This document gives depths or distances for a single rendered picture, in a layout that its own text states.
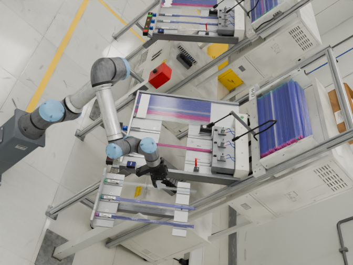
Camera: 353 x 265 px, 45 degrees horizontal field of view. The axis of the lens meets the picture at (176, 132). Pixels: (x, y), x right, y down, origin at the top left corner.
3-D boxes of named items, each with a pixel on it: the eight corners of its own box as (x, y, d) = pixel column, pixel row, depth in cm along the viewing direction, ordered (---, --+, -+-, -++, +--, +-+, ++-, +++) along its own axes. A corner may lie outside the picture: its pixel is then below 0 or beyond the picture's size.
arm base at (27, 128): (17, 135, 222) (27, 126, 217) (18, 111, 230) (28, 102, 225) (42, 143, 233) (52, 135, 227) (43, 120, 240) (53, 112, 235)
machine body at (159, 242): (84, 228, 298) (145, 197, 266) (105, 155, 348) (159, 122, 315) (149, 267, 329) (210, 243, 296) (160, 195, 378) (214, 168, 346)
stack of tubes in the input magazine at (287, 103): (260, 156, 234) (303, 135, 220) (256, 98, 271) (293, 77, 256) (272, 168, 240) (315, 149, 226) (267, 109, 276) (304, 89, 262)
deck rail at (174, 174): (118, 172, 250) (118, 165, 246) (120, 169, 251) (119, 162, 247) (238, 186, 249) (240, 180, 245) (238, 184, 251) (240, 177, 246)
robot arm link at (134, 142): (116, 136, 209) (134, 142, 204) (130, 133, 219) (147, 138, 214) (115, 152, 212) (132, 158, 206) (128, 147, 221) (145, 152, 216)
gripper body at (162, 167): (167, 182, 221) (162, 167, 213) (151, 183, 222) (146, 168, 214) (168, 171, 226) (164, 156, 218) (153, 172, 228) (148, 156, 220)
